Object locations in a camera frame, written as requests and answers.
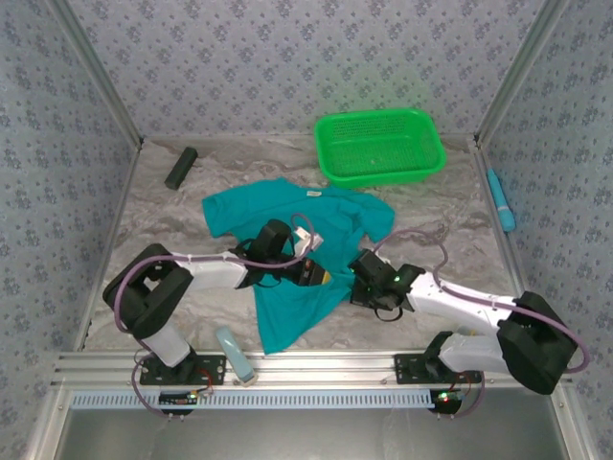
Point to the black rectangular block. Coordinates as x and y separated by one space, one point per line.
181 167

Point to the blue cylindrical tool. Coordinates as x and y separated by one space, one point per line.
500 201

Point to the pale blue lint brush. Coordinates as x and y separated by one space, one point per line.
234 354

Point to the grey metal panel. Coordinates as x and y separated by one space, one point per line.
311 436

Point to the aluminium side rail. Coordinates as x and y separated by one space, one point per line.
115 215
510 254

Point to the aluminium frame post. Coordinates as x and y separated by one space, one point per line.
96 72
522 67

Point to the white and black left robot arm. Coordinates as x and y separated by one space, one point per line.
211 270

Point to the teal t-shirt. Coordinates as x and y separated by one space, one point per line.
268 206

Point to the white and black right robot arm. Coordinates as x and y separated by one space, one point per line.
455 297

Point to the aluminium table edge rail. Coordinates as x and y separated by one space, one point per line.
311 366

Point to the green plastic basket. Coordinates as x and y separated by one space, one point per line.
383 139

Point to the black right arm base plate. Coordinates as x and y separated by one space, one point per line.
407 369

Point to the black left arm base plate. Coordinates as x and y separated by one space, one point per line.
213 369

